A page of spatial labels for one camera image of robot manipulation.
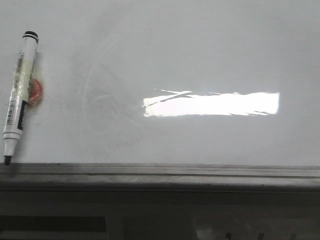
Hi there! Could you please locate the white black whiteboard marker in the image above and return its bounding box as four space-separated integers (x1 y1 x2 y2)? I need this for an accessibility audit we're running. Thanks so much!
3 30 39 166

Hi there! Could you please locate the white whiteboard with metal frame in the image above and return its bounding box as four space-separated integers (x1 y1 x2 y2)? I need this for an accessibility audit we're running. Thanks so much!
0 0 320 192

